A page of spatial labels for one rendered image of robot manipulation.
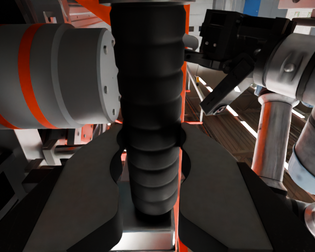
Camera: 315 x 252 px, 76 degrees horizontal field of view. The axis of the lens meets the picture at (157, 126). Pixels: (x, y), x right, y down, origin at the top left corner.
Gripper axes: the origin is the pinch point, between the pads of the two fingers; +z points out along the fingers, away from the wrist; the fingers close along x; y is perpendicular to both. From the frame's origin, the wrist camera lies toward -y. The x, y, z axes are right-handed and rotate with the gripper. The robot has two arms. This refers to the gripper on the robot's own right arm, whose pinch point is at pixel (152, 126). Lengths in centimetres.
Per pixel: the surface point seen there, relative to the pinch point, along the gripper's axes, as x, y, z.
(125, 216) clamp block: -2.2, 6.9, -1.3
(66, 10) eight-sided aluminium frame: -20.0, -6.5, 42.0
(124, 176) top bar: -4.1, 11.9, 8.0
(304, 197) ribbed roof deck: 596, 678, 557
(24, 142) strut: -21.0, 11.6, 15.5
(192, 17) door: 214, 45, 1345
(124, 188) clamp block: -2.7, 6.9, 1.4
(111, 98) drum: -6.0, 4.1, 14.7
